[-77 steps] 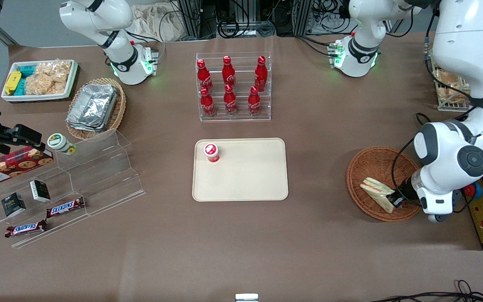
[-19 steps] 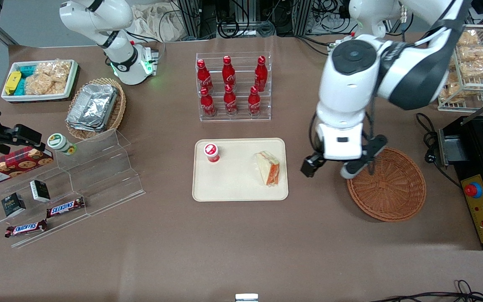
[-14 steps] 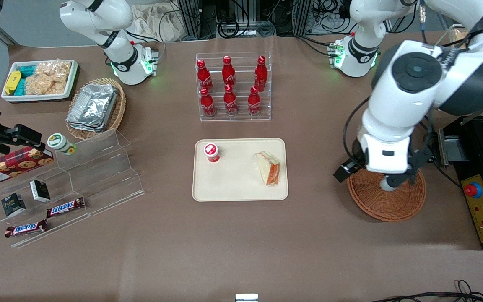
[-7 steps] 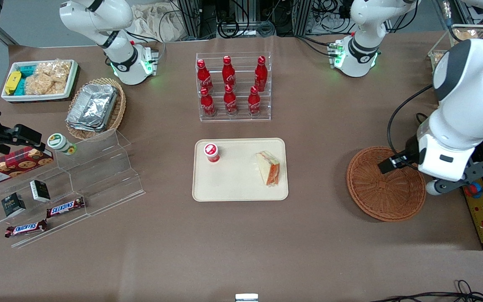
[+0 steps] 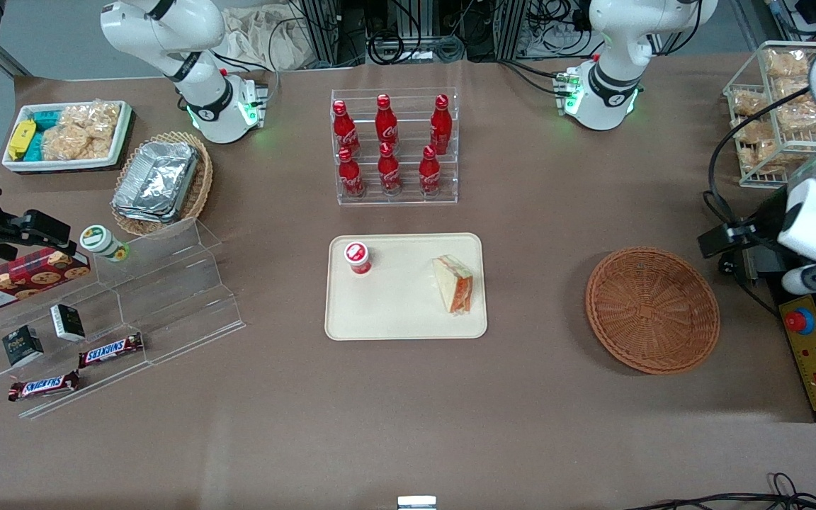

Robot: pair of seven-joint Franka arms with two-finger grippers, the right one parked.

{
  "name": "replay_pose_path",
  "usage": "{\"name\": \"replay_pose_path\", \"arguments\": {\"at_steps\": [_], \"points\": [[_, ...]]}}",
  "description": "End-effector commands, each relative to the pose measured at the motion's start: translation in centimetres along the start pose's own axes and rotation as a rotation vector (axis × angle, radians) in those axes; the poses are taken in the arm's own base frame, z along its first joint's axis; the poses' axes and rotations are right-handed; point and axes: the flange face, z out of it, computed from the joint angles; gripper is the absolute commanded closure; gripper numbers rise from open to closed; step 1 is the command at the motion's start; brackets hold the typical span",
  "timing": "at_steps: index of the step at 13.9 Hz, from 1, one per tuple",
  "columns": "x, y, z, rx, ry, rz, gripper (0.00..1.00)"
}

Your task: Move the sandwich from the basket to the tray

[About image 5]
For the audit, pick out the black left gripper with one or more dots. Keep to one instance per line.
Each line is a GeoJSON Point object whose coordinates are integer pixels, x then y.
{"type": "Point", "coordinates": [766, 221]}

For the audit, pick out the triangle sandwich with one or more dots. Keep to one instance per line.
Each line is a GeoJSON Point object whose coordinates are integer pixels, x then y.
{"type": "Point", "coordinates": [456, 287]}

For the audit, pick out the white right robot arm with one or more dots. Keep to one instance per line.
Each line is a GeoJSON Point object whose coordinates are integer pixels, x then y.
{"type": "Point", "coordinates": [202, 106]}

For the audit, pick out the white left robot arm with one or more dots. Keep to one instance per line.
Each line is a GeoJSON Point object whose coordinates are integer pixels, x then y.
{"type": "Point", "coordinates": [613, 85]}

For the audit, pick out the brown round wicker basket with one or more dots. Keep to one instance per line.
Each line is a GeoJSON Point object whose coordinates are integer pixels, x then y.
{"type": "Point", "coordinates": [652, 312]}

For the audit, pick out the light oval wicker basket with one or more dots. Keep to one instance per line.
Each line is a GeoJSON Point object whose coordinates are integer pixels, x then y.
{"type": "Point", "coordinates": [199, 191]}

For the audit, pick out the cream plastic tray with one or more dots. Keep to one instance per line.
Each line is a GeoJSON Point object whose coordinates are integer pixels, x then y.
{"type": "Point", "coordinates": [401, 304]}

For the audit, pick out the white plastic bin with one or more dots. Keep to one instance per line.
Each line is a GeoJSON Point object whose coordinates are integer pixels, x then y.
{"type": "Point", "coordinates": [18, 164]}

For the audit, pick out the teal snack packet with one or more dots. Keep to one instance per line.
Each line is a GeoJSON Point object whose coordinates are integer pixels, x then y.
{"type": "Point", "coordinates": [47, 119]}
{"type": "Point", "coordinates": [36, 145]}

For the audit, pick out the yellow snack packet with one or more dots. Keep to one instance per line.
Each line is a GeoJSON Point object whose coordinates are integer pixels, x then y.
{"type": "Point", "coordinates": [22, 138]}

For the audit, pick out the red plaid cookie box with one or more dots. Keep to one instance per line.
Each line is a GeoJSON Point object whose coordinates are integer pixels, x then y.
{"type": "Point", "coordinates": [22, 280]}

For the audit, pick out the clear bag of crackers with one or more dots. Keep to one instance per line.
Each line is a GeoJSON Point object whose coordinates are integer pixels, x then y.
{"type": "Point", "coordinates": [797, 91]}
{"type": "Point", "coordinates": [787, 64]}
{"type": "Point", "coordinates": [749, 104]}
{"type": "Point", "coordinates": [776, 156]}
{"type": "Point", "coordinates": [68, 145]}
{"type": "Point", "coordinates": [96, 120]}
{"type": "Point", "coordinates": [754, 131]}
{"type": "Point", "coordinates": [801, 119]}

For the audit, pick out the green-lid white bottle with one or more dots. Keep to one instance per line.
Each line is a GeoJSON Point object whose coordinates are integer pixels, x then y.
{"type": "Point", "coordinates": [102, 241]}

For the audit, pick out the red emergency stop button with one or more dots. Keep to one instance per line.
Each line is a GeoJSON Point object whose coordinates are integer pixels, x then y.
{"type": "Point", "coordinates": [800, 321]}

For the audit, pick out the black box white label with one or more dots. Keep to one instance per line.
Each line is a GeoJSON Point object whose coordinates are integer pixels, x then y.
{"type": "Point", "coordinates": [68, 322]}

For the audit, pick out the silver foil container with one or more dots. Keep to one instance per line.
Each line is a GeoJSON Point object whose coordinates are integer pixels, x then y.
{"type": "Point", "coordinates": [139, 214]}
{"type": "Point", "coordinates": [160, 173]}

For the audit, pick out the black box gold print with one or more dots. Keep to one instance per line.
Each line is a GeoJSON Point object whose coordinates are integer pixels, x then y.
{"type": "Point", "coordinates": [23, 347]}

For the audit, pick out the Snickers chocolate bar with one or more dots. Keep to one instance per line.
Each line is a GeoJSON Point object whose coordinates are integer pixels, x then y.
{"type": "Point", "coordinates": [43, 386]}
{"type": "Point", "coordinates": [110, 350]}

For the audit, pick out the clear acrylic stepped stand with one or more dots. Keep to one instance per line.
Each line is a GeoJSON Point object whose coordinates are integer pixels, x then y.
{"type": "Point", "coordinates": [181, 297]}
{"type": "Point", "coordinates": [96, 386]}

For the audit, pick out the red cola bottle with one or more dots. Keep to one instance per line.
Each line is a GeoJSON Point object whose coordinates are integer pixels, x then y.
{"type": "Point", "coordinates": [440, 124]}
{"type": "Point", "coordinates": [344, 127]}
{"type": "Point", "coordinates": [386, 120]}
{"type": "Point", "coordinates": [389, 170]}
{"type": "Point", "coordinates": [429, 173]}
{"type": "Point", "coordinates": [351, 173]}

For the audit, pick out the beige cloth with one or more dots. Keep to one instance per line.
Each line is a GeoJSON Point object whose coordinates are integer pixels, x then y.
{"type": "Point", "coordinates": [273, 39]}

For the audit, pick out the clear acrylic bottle rack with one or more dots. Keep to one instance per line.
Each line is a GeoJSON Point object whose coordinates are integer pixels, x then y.
{"type": "Point", "coordinates": [408, 106]}

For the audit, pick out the red yogurt cup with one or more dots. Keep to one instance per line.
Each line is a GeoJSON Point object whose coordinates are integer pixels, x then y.
{"type": "Point", "coordinates": [357, 256]}

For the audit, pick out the small white box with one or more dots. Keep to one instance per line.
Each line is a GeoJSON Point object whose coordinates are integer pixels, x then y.
{"type": "Point", "coordinates": [416, 503]}

